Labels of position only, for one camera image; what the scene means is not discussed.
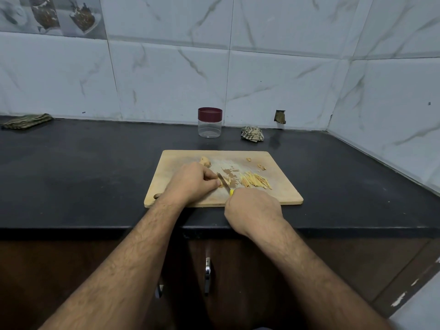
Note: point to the person's right hand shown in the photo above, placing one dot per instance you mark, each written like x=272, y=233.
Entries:
x=253, y=213

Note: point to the person's left hand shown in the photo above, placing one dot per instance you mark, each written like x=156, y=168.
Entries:
x=191, y=183

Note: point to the small ginger end piece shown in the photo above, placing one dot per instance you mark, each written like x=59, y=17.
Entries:
x=205, y=161

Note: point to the wooden cutting board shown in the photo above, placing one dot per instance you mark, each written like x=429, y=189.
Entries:
x=161, y=185

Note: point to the pile of ginger strips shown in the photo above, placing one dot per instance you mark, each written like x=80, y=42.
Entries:
x=253, y=180

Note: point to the clear jar maroon lid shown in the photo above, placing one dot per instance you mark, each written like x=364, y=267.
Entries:
x=210, y=130

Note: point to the person's right forearm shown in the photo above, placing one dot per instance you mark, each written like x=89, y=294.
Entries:
x=323, y=285

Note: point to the person's left forearm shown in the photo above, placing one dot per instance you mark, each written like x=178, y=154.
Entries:
x=110, y=275

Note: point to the small ginger peel scraps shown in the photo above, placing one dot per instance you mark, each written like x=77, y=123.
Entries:
x=256, y=165

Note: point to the person's blue clothing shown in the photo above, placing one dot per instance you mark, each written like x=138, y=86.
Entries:
x=264, y=328

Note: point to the black countertop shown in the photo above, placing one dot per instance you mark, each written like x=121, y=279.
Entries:
x=69, y=178

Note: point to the crumpled patterned cloth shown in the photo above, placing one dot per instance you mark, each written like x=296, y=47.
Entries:
x=252, y=134

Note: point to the brown wooden cabinet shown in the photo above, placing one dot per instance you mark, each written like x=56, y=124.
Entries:
x=69, y=282

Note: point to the folded green cloth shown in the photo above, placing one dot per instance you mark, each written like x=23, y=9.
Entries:
x=27, y=121

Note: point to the decorative picture tiles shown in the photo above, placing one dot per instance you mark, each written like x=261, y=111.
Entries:
x=51, y=15

